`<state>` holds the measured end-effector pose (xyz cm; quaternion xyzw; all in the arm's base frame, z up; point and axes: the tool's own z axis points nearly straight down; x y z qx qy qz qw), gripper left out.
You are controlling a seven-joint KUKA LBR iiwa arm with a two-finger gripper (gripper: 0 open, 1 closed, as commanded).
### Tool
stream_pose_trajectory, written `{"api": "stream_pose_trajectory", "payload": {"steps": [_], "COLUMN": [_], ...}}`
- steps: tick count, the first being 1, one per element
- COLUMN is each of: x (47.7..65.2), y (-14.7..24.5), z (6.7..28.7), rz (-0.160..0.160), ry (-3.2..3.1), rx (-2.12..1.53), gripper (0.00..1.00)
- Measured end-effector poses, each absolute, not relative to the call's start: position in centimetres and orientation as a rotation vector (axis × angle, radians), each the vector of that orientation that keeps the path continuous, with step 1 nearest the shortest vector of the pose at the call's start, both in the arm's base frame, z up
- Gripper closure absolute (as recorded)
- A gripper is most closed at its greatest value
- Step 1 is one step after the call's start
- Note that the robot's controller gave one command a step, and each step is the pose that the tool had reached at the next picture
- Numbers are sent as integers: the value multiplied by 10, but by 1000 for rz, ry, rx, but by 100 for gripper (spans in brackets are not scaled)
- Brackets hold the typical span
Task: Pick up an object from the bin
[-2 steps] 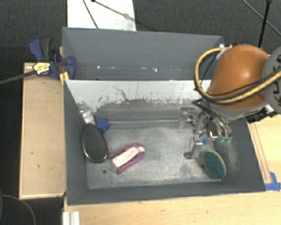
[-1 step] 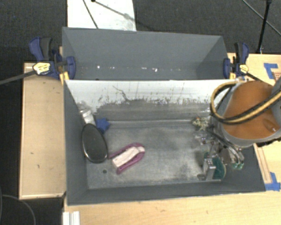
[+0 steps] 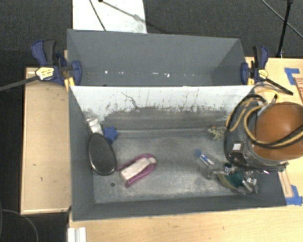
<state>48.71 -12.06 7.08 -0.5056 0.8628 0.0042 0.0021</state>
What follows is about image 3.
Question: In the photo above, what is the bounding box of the speckled green toy animal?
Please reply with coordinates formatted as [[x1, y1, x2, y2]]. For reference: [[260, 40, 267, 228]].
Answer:
[[207, 125, 227, 141]]

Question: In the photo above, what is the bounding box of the purple and white stapler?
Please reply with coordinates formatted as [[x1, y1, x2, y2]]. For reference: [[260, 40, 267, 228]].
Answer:
[[118, 153, 158, 188]]

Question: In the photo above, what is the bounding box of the clear bottle with blue cap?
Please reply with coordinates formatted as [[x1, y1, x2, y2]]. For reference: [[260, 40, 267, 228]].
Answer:
[[193, 148, 217, 173]]

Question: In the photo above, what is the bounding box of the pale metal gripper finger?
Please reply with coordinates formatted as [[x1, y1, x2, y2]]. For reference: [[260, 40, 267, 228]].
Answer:
[[208, 164, 228, 174], [207, 172, 227, 184]]

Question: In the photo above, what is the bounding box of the grey metal bin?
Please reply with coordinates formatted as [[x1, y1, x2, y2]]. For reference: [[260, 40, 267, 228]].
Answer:
[[66, 28, 287, 221]]

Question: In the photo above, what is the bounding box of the pale wood flat board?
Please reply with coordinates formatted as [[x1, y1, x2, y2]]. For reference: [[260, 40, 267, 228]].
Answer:
[[20, 67, 72, 215]]

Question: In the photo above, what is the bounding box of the blue star-shaped toy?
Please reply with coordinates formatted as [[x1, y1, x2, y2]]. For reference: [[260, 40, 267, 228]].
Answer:
[[103, 126, 119, 144]]

